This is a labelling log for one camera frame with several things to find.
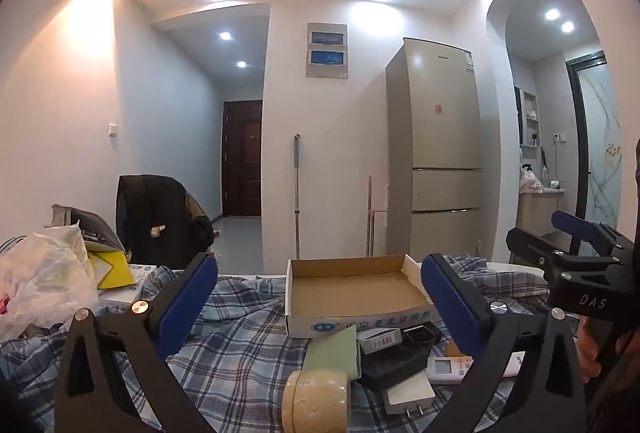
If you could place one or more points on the white and brown cardboard box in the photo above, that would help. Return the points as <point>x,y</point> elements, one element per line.
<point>350,288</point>

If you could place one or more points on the person's right forearm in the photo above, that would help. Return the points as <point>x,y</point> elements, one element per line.
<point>625,393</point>

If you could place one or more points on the white flat carton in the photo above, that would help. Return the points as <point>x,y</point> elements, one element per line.
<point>135,288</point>

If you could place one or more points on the wall niche shelf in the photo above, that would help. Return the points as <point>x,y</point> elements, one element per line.
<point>531,118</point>

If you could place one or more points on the black jacket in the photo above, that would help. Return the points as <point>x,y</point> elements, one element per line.
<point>150,208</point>

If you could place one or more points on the grey electrical panel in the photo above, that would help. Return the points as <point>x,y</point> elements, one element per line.
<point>326,50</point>

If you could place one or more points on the black small square box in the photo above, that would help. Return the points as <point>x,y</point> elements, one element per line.
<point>422,335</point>

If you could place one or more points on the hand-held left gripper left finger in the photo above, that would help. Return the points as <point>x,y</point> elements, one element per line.
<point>185,303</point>

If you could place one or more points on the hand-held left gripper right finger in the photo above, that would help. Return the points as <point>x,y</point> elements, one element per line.
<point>450,308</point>

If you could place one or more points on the yellow paper bag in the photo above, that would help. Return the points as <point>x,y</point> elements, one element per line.
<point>117,270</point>

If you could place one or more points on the cream round jar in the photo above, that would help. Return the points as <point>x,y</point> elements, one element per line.
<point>315,400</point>

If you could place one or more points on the grey black pouch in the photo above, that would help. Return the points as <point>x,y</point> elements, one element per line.
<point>95,225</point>

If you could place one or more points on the pale green case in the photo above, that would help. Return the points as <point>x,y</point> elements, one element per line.
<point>332,353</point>

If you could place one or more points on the black rimmed case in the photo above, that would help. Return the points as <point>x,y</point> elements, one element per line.
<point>395,370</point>

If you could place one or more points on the beige refrigerator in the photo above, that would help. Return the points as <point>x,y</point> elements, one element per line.
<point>435,138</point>

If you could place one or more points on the white charger plug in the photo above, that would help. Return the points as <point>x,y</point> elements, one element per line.
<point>407,393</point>

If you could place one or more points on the floral glass door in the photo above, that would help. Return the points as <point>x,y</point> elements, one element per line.
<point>602,138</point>

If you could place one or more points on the white remote control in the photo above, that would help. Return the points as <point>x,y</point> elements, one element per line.
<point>445,369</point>

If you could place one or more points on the grey-blue small carton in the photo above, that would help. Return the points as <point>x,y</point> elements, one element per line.
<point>380,342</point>

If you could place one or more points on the white wall socket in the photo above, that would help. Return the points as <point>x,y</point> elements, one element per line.
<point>558,136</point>

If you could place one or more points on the bathroom vanity cabinet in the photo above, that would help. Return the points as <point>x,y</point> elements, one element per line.
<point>537,218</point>

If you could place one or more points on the dark brown door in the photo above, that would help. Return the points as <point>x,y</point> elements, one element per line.
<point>242,158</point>

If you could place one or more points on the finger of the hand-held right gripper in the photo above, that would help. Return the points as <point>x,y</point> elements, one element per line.
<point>530,249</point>
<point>575,225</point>

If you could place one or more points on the blue plaid shirt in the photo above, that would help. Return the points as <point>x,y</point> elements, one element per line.
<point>240,343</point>

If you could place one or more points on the person's right hand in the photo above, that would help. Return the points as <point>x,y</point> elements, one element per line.
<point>589,353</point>

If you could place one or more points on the white bottle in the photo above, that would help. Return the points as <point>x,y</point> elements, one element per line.
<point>544,172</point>

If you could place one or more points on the pile of pale clothes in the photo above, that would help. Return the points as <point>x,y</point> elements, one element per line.
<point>530,180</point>

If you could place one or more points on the white plastic bag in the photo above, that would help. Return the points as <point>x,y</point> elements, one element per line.
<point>45,278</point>

